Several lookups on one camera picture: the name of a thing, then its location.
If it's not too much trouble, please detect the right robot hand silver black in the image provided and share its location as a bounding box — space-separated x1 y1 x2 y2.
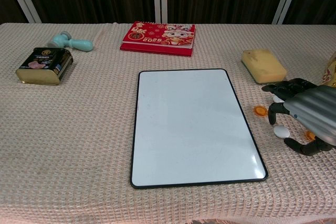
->
261 78 336 156

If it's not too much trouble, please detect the gold foil snack package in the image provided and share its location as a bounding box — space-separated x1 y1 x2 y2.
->
319 50 336 88

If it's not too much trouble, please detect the yellow sponge block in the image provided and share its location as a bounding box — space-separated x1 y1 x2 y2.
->
241 48 288 86

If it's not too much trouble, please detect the red 2026 desk calendar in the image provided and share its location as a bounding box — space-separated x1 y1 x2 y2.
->
120 20 196 58

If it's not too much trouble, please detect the beige waffle tablecloth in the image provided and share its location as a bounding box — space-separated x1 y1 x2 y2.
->
0 22 336 224

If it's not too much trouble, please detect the teal handheld massager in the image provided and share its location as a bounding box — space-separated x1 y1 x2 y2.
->
47 31 95 52

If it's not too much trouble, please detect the black gold tin can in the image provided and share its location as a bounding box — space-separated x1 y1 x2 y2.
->
15 47 74 86

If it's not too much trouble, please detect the white magnetic whiteboard black frame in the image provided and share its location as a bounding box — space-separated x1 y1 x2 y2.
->
130 68 269 189

